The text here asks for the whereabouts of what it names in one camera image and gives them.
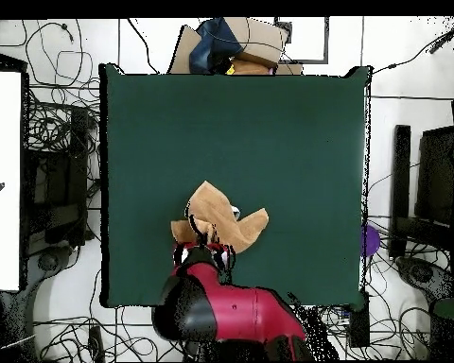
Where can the tan terry towel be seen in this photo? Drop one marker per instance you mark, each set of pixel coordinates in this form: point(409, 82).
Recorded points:
point(219, 211)

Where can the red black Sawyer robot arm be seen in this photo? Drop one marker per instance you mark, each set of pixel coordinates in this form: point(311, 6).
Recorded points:
point(249, 314)

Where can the dark green table cloth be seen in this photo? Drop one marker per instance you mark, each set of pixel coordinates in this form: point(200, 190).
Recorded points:
point(287, 151)

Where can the black power brick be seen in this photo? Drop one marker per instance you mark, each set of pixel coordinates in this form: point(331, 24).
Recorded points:
point(96, 342)

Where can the purple round object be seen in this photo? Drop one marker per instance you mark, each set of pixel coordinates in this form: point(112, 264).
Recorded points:
point(371, 240)

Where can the grey stand base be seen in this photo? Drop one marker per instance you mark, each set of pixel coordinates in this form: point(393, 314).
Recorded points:
point(49, 261)
point(420, 274)

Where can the black metal rack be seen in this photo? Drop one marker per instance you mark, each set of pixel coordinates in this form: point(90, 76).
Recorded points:
point(75, 151)

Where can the black power strip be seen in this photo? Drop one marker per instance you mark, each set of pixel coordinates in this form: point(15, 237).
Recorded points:
point(359, 325)

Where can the dark blue garment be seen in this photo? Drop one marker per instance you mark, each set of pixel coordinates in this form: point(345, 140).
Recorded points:
point(212, 45)

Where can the black upright bar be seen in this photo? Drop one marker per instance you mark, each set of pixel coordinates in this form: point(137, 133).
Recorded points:
point(400, 170)

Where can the brown cardboard box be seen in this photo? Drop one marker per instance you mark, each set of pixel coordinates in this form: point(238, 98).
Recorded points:
point(261, 38)

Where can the white board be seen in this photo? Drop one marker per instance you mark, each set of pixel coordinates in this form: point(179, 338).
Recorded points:
point(2, 151)

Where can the black panel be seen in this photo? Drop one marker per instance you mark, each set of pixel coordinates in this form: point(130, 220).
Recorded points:
point(437, 170)

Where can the black square floor frame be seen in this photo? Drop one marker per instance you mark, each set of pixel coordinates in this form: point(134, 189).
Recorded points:
point(326, 38)

